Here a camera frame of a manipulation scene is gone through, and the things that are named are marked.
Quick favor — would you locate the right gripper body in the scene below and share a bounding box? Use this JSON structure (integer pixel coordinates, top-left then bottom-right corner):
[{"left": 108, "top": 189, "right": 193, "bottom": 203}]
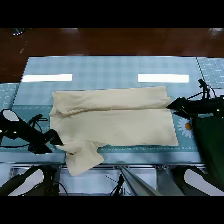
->
[{"left": 179, "top": 97, "right": 206, "bottom": 118}]

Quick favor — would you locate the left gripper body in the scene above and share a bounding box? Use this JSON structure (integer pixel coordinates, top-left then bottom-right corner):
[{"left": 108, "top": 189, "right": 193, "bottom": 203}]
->
[{"left": 41, "top": 128, "right": 65, "bottom": 147}]

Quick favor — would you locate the pale yellow T-shirt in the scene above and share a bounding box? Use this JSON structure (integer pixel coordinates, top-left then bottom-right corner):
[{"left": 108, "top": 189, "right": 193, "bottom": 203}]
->
[{"left": 48, "top": 85, "right": 180, "bottom": 177}]

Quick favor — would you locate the dark green garment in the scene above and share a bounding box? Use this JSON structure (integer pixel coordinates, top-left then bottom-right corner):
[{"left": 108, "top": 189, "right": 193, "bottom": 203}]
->
[{"left": 192, "top": 114, "right": 224, "bottom": 192}]

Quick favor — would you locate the black cable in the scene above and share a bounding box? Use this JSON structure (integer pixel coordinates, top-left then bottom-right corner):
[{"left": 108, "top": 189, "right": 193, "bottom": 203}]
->
[
  {"left": 53, "top": 179, "right": 70, "bottom": 197},
  {"left": 105, "top": 173, "right": 126, "bottom": 197}
]

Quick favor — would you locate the silver frame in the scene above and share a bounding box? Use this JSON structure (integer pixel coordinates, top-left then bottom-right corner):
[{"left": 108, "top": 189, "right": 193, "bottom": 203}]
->
[{"left": 0, "top": 161, "right": 224, "bottom": 197}]

